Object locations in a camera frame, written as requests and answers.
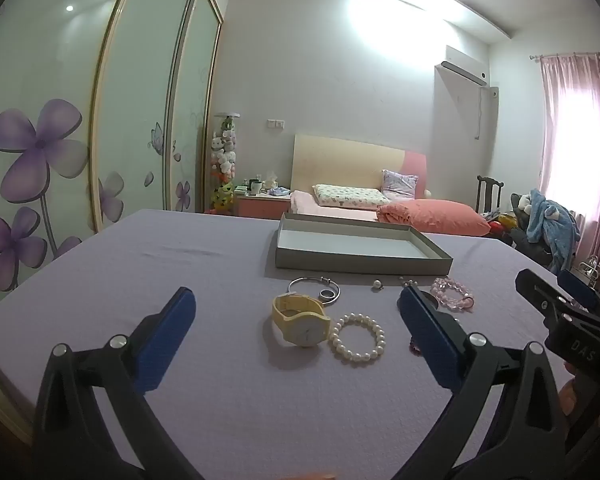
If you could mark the floral sliding door wardrobe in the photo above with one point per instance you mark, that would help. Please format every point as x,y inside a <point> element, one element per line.
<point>80,110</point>

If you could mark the blue plush garment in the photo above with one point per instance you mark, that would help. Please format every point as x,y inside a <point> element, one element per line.
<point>550,220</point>

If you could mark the purple tablecloth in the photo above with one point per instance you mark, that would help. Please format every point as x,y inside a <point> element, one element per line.
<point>180,260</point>

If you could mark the wall light switch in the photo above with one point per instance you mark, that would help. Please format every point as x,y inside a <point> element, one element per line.
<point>276,123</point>

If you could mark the white floral pillow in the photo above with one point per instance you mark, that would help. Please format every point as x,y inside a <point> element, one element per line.
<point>350,195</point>

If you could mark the curtain rod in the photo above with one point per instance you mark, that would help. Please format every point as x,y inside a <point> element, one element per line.
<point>570,55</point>

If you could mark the clear tube of plush toys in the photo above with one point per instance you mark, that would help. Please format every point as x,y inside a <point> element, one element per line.
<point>225,160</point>

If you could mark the purple patterned pillow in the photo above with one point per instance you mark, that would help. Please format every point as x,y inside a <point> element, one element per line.
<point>400,185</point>

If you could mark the dark wooden chair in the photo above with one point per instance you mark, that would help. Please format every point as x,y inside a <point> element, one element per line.
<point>481,195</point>

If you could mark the grey cardboard tray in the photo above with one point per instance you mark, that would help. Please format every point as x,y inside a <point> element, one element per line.
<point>340,245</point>

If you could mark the beige and pink headboard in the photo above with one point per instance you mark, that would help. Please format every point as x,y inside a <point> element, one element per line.
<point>340,165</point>

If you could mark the dark chair with clothes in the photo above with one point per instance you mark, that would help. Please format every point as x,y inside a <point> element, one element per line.
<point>525,245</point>

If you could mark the folded pink quilt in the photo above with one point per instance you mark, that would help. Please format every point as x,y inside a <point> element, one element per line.
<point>430,215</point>

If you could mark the white mug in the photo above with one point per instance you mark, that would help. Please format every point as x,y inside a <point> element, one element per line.
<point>256,188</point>

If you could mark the small pearl stud earrings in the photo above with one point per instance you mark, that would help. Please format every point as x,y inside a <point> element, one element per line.
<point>403,278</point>

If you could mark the white air conditioner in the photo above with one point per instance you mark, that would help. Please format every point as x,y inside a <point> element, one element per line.
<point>465,67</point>

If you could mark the pink nightstand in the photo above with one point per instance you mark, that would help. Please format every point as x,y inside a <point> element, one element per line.
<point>260,206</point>

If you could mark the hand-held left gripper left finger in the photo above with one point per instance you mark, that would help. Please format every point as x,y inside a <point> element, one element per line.
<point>165,340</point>

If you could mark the light blue cloth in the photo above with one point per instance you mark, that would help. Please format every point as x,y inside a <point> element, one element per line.
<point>280,191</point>

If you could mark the person's right hand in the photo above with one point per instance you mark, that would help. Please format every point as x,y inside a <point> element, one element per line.
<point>569,380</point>

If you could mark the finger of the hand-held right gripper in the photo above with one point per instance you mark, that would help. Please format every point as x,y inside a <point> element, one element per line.
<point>577,287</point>
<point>540,295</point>

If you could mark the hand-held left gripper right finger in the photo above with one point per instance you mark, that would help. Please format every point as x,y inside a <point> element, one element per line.
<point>430,340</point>

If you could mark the tissue box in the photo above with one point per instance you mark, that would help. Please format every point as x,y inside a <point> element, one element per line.
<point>271,186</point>

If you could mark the yellow wristwatch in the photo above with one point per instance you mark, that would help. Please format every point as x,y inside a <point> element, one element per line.
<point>305,332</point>

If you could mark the pink curtain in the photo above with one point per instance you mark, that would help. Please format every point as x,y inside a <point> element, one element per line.
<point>550,135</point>

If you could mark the silver bangle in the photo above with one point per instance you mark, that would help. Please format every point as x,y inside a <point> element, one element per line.
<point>305,279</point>

